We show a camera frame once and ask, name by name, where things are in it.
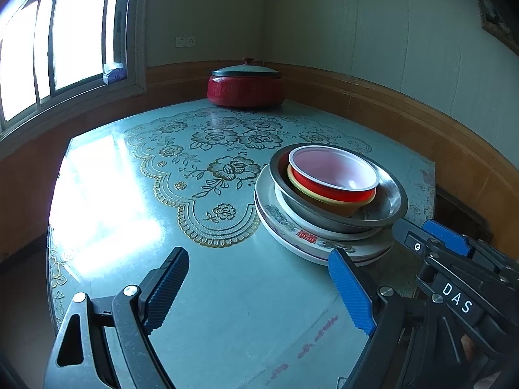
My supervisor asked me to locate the framed wall picture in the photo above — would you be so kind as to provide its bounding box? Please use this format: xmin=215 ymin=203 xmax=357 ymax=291
xmin=474 ymin=0 xmax=519 ymax=55

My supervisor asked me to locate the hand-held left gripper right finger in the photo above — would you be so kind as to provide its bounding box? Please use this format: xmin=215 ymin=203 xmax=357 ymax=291
xmin=328 ymin=247 xmax=491 ymax=389

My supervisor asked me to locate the yellow bowl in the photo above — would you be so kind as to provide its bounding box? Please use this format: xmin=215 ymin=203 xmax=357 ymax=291
xmin=286 ymin=164 xmax=376 ymax=207

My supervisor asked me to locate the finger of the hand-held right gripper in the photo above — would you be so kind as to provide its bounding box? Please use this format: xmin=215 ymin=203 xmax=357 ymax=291
xmin=422 ymin=219 xmax=503 ymax=271
xmin=391 ymin=218 xmax=439 ymax=270

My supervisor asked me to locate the red cooking pot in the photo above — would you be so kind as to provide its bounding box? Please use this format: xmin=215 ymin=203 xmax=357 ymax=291
xmin=207 ymin=74 xmax=285 ymax=108

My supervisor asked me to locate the stainless steel bowl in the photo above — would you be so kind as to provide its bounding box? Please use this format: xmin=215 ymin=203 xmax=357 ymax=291
xmin=269 ymin=144 xmax=408 ymax=233

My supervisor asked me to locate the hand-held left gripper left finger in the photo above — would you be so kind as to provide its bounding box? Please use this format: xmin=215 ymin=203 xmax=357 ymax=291
xmin=42 ymin=246 xmax=190 ymax=389

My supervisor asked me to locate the grey pot lid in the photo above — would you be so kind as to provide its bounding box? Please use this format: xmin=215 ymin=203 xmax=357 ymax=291
xmin=211 ymin=58 xmax=282 ymax=79

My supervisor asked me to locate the red plastic bowl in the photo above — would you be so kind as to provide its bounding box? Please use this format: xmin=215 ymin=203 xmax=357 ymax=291
xmin=288 ymin=145 xmax=380 ymax=204

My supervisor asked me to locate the plain white deep plate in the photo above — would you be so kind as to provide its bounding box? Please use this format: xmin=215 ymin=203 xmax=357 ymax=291
xmin=273 ymin=184 xmax=390 ymax=241

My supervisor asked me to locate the white floral print plate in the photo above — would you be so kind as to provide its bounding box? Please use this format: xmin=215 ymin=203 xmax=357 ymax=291
xmin=255 ymin=164 xmax=396 ymax=262

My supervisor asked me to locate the pink rimmed plate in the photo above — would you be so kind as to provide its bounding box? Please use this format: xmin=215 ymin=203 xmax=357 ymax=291
xmin=255 ymin=203 xmax=396 ymax=267

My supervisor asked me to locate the window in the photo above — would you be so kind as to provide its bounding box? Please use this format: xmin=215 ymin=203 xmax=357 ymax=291
xmin=0 ymin=0 xmax=149 ymax=142

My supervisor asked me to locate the purple packet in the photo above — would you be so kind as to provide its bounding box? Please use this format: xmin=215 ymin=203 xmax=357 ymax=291
xmin=103 ymin=63 xmax=128 ymax=84

